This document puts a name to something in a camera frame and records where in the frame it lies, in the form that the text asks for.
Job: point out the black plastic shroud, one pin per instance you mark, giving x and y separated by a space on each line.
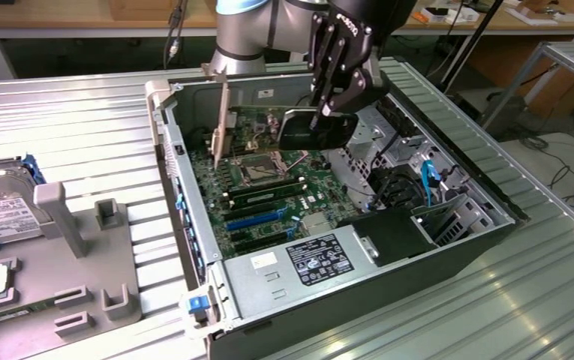
392 236

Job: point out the black tripod pole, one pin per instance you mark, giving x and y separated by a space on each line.
473 41

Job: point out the black expansion slot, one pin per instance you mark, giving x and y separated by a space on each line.
267 246
263 237
252 213

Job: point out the grey parts rack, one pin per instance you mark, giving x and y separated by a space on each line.
41 270

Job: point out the silver chipset heat sink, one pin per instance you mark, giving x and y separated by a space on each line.
317 224

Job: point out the green RAM stick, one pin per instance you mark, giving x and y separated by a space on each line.
17 312

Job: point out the wooden desk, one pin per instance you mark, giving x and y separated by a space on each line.
66 15

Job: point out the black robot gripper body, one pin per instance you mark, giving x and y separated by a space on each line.
377 18

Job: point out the grey metal disk bay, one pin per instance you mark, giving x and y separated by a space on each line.
452 225

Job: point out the white papers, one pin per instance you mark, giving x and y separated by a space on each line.
532 17

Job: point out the perforated metal drive cage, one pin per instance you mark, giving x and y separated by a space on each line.
363 161

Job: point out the green motherboard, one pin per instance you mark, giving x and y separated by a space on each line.
317 195

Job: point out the blue case latch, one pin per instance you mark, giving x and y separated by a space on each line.
198 304

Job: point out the black RAM stick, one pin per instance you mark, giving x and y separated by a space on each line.
267 195

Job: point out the green graphics card black shroud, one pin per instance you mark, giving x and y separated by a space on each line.
257 127

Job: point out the CPU socket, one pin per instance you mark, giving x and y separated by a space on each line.
260 172

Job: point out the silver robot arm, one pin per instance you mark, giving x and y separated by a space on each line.
243 37

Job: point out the open black PC case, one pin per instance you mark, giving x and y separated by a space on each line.
367 318

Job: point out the orange small box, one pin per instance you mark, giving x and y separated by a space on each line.
423 15

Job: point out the grey power supply unit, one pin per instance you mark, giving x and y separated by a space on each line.
257 288

